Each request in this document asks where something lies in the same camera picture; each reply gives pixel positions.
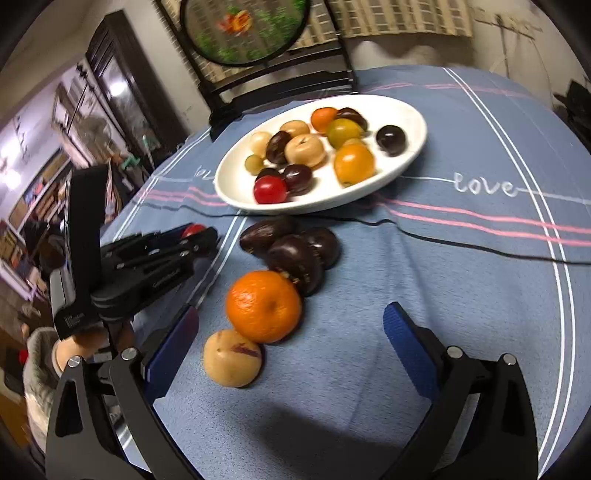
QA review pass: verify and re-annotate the red cherry tomato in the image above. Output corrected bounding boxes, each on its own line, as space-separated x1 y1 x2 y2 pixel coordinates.
181 224 206 238
253 175 288 204

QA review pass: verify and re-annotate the small tan longan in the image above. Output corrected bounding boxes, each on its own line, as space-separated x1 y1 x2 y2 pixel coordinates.
342 138 367 147

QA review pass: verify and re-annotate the person left hand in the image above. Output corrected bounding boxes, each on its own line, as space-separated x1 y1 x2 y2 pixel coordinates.
53 322 135 375

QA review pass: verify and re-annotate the standing fan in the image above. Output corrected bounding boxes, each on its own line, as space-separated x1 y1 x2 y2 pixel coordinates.
77 115 112 154

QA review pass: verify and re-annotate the large orange mandarin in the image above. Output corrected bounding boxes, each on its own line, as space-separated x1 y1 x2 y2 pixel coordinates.
225 270 303 344

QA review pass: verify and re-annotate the small green longan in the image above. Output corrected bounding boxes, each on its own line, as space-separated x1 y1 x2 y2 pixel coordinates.
245 154 266 176

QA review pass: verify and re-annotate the dark plum front left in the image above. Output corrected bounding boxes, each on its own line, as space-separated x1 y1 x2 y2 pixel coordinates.
256 167 281 181

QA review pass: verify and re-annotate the dark brown wrinkled fruit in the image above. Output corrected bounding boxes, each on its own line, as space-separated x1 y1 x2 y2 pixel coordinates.
264 235 324 296

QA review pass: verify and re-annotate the beige fruit with mark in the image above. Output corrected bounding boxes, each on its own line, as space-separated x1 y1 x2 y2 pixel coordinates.
202 329 263 388

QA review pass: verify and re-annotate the dark wooden framed mirror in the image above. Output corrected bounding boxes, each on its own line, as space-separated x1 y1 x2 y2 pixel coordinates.
84 1 211 162

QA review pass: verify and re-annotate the pale beige fruit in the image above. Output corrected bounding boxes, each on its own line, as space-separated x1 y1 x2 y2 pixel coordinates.
249 131 273 159

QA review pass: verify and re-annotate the dark wrinkled date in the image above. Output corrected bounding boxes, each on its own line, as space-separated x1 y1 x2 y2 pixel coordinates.
266 130 291 165

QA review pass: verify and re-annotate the dark brown plum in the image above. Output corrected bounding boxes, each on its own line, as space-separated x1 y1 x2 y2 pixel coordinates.
301 227 342 270

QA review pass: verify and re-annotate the beige apple shaped fruit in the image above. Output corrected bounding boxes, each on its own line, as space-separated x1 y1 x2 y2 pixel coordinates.
284 134 327 168

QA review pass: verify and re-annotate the tan round fruit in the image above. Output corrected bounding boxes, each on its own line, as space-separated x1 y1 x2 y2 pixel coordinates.
280 120 311 138

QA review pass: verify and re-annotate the white oval plate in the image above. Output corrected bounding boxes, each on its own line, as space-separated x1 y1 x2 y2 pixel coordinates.
214 94 428 214

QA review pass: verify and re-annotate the blue striped tablecloth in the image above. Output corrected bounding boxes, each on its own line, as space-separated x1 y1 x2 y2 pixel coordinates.
103 67 590 479

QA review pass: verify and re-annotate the small orange mandarin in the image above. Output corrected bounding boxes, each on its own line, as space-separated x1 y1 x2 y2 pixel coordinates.
311 107 338 135

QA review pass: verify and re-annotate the orange yellow tomato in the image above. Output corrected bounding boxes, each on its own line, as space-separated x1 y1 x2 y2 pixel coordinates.
334 143 376 186

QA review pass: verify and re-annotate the yellow green tomato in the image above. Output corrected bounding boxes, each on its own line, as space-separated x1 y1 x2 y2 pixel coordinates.
325 118 365 150

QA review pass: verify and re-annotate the round goldfish screen ornament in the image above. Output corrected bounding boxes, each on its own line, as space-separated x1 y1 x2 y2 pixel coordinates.
155 1 359 139

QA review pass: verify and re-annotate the dark date on plate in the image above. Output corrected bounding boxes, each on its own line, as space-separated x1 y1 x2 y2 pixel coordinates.
335 107 369 131

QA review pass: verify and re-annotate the dark plum right side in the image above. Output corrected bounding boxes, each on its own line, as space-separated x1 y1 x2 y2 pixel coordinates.
376 125 407 156

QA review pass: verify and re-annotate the checked beige curtain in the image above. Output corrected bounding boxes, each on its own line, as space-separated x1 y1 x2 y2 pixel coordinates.
156 1 473 83

